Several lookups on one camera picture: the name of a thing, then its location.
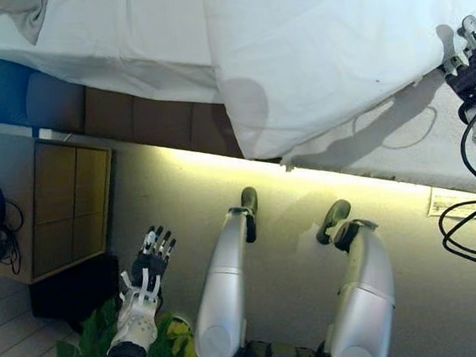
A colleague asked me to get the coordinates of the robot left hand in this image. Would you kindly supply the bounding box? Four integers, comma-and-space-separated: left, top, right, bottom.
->
116, 223, 183, 305

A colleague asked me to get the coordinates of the white duvet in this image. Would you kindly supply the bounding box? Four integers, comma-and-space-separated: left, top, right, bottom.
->
203, 0, 476, 165

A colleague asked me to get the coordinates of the silver robot left leg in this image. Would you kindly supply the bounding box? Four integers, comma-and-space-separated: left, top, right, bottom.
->
180, 185, 274, 357

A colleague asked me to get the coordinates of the silver robot leg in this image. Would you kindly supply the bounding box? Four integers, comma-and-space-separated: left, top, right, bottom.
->
311, 195, 402, 357
180, 185, 274, 357

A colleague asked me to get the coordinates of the wooden nightstand with panelled door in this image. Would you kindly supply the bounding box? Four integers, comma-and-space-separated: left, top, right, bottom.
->
0, 104, 126, 286

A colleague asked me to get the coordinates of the silver robot right leg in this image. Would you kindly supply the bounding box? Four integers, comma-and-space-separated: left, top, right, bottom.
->
311, 195, 402, 357

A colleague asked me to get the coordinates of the white fitted sheet mattress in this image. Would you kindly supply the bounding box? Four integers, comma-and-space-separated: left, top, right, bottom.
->
0, 0, 232, 124

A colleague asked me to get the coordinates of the black right elbow cable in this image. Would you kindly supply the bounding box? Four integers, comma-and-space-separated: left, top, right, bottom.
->
437, 200, 476, 283

